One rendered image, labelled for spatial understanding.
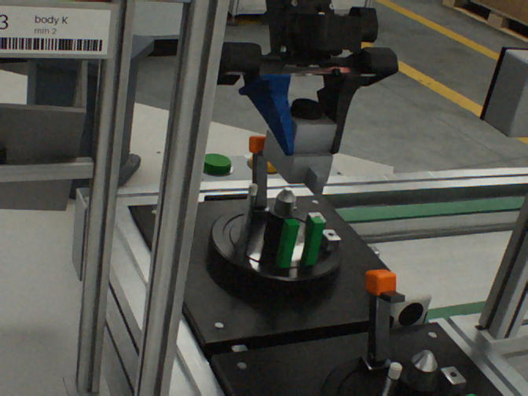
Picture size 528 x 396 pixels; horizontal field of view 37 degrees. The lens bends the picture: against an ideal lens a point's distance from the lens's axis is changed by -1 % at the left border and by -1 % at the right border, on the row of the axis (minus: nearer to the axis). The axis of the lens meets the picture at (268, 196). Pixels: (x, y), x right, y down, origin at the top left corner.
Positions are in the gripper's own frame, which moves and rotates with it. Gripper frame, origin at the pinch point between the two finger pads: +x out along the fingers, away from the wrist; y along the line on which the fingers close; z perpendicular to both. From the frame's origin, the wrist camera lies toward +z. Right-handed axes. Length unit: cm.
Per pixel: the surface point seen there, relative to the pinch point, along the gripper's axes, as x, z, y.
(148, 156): -6, -53, 0
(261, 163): 2.5, -10.9, -0.3
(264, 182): 4.4, -11.5, 0.2
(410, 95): -75, -286, 226
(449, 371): 23.9, 10.4, 5.0
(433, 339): 22.1, 2.3, 9.6
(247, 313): 17.7, -3.5, -6.8
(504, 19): -163, -385, 399
